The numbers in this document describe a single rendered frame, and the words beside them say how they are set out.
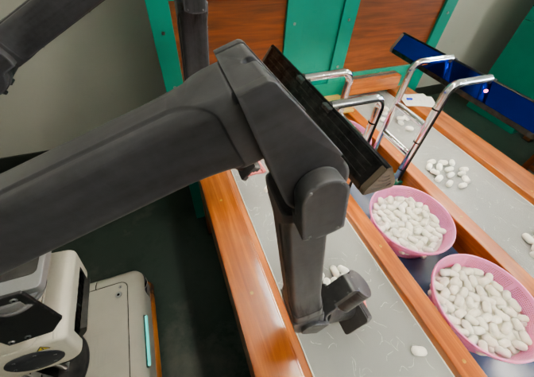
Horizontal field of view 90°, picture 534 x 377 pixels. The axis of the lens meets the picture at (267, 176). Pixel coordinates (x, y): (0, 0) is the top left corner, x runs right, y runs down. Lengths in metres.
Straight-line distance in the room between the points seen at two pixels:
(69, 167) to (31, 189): 0.03
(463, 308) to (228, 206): 0.71
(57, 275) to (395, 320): 0.84
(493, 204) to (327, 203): 1.08
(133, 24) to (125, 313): 1.55
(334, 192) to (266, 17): 1.01
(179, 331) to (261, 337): 0.87
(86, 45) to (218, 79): 1.88
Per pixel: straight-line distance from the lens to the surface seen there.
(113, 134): 0.19
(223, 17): 1.12
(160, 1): 1.07
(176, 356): 1.52
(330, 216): 0.23
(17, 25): 0.63
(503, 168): 1.41
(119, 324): 1.32
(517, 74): 3.43
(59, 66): 2.12
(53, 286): 0.84
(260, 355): 0.71
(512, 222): 1.24
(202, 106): 0.16
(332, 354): 0.76
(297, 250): 0.32
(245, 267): 0.77
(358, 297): 0.57
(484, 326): 0.95
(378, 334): 0.81
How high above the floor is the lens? 1.46
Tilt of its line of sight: 46 degrees down
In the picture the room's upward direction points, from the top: 4 degrees clockwise
